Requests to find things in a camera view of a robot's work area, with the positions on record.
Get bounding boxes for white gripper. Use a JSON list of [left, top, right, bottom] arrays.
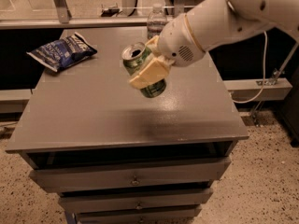
[[129, 13, 206, 90]]

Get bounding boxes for green soda can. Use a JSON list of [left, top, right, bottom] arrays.
[[121, 42, 166, 98]]

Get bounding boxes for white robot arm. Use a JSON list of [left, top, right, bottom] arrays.
[[130, 0, 299, 89]]

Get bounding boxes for clear plastic water bottle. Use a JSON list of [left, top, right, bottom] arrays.
[[147, 3, 167, 39]]

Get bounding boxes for small dark floor object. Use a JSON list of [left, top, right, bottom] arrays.
[[101, 5, 121, 17]]

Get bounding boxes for blue chip bag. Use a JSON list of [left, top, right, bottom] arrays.
[[28, 33, 97, 72]]

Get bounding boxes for grey metal railing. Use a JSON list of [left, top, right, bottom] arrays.
[[0, 0, 194, 30]]

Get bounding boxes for grey drawer cabinet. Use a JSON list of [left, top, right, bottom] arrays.
[[5, 24, 250, 224]]

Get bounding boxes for top grey drawer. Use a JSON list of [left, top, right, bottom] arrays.
[[29, 157, 231, 193]]

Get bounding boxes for grey drawer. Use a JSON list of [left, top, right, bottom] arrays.
[[77, 205, 202, 224], [59, 188, 213, 213], [29, 157, 231, 193]]

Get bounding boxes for bottom grey drawer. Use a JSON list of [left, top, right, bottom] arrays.
[[77, 205, 202, 224]]

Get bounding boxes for middle grey drawer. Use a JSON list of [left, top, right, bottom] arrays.
[[59, 188, 213, 213]]

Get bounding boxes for white cable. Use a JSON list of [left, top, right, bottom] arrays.
[[231, 31, 269, 105]]

